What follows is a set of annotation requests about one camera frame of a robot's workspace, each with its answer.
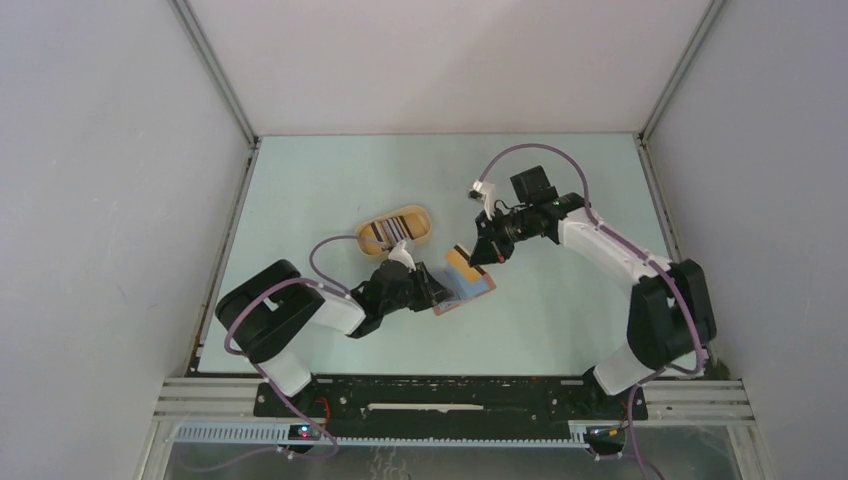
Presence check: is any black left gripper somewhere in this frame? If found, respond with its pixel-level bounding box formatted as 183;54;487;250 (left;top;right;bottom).
380;261;453;316

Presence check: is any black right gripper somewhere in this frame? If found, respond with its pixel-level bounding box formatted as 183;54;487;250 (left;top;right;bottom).
470;205;536;267

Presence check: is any yellow credit card black stripe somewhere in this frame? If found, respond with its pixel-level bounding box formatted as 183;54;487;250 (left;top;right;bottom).
445;244;487;284

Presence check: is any pink leather card holder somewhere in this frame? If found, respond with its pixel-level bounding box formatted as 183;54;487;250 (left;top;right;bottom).
432;266;496;316

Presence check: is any beige oval card tray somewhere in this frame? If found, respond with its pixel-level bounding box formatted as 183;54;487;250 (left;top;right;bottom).
354;205;433;261

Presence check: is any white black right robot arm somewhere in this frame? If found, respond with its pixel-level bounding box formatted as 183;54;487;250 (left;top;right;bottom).
468;166;717;418

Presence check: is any stack of grey cards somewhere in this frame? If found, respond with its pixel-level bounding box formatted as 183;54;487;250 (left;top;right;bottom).
364;215;414;245

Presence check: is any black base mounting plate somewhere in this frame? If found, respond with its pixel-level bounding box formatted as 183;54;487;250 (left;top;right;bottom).
253;375;648;441

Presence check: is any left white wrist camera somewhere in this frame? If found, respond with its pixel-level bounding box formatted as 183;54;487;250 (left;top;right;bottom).
387;238;417;271

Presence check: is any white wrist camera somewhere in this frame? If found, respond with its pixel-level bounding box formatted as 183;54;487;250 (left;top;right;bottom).
467;179;497;220
387;238;417;271

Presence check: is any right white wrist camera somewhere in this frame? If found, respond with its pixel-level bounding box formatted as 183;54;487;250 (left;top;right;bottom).
467;179;497;220

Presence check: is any white perforated cable duct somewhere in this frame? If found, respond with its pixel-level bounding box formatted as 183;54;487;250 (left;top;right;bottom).
173;423;591;448

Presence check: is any aluminium frame rail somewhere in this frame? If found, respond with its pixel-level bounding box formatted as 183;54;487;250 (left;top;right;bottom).
154;375;755;426

